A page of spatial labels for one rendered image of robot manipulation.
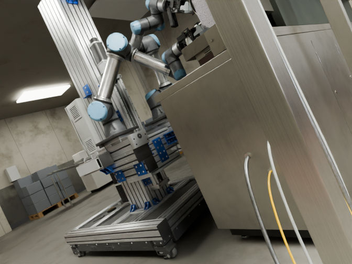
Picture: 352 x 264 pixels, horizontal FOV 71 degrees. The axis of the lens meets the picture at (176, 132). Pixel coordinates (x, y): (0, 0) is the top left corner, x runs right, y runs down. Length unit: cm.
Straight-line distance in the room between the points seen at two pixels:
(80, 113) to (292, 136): 183
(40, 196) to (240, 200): 657
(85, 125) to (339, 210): 187
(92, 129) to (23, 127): 685
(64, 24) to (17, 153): 672
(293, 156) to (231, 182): 79
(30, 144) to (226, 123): 796
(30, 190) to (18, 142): 187
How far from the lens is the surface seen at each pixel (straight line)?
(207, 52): 118
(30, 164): 860
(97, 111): 153
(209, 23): 139
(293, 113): 44
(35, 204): 740
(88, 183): 687
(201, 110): 117
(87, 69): 201
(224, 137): 114
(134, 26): 166
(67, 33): 214
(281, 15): 125
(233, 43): 45
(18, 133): 877
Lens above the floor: 71
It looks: 2 degrees down
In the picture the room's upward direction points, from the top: 25 degrees counter-clockwise
